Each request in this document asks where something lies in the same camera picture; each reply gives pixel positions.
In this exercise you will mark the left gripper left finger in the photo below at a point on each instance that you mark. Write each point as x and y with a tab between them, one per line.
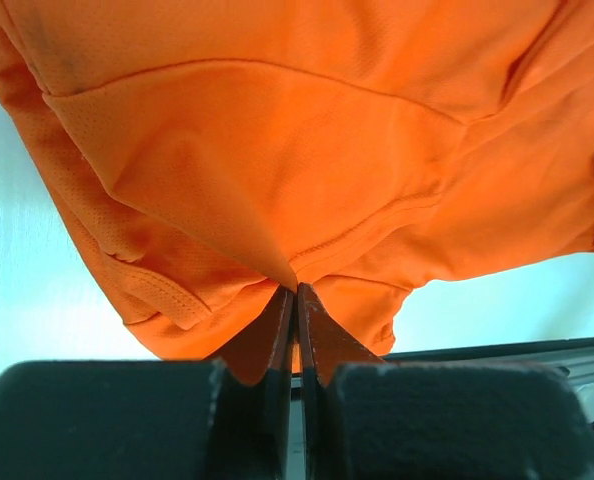
225	417

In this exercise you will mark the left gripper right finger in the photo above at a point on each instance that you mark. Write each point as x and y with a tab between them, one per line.
367	418

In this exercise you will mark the orange t shirt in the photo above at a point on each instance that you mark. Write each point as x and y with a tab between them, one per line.
203	153

